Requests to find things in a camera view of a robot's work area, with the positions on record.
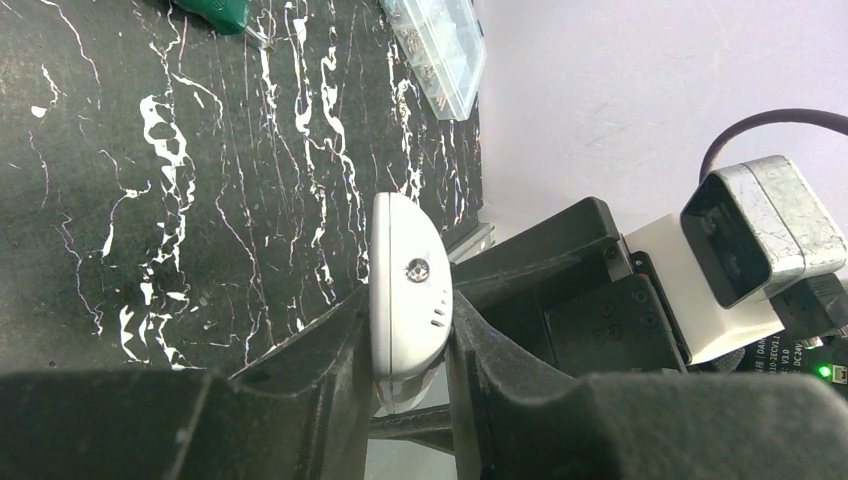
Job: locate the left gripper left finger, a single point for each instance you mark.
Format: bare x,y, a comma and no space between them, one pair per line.
300,412

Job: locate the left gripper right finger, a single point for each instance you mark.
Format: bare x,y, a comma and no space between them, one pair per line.
516,417

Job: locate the clear plastic screw box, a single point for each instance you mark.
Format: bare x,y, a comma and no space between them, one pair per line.
444,45

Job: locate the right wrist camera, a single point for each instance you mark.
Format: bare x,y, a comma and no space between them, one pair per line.
741,259

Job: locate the white remote control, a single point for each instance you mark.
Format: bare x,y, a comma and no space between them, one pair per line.
411,301

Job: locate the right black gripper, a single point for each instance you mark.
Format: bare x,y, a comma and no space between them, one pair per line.
569,291

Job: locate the green handle screwdriver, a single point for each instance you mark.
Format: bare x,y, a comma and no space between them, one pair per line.
227,17

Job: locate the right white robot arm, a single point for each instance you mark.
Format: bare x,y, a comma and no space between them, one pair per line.
825,357

